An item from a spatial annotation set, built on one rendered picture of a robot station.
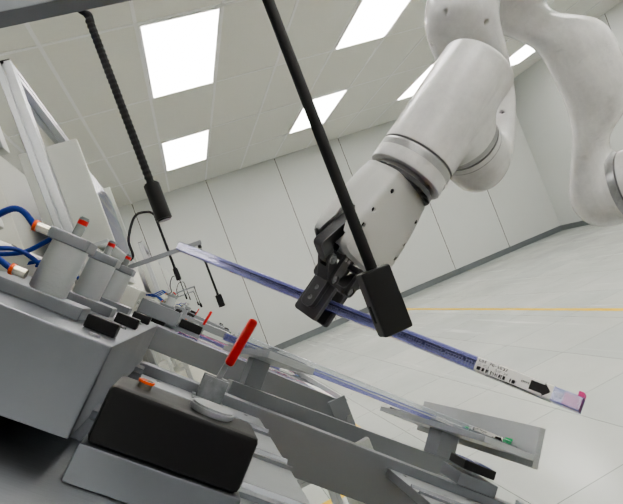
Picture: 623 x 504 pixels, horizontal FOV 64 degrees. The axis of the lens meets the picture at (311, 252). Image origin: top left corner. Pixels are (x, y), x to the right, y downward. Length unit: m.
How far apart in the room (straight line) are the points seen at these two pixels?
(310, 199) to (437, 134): 7.95
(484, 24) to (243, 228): 7.63
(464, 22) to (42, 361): 0.56
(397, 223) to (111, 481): 0.37
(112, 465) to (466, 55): 0.48
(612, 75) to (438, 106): 0.44
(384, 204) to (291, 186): 7.94
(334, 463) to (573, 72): 0.69
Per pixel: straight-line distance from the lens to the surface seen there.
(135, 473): 0.26
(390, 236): 0.52
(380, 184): 0.50
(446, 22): 0.66
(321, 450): 0.67
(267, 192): 8.34
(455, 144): 0.54
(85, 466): 0.26
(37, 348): 0.27
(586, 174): 0.96
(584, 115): 0.94
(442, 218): 9.27
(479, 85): 0.56
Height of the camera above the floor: 1.13
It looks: 1 degrees up
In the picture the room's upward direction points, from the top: 21 degrees counter-clockwise
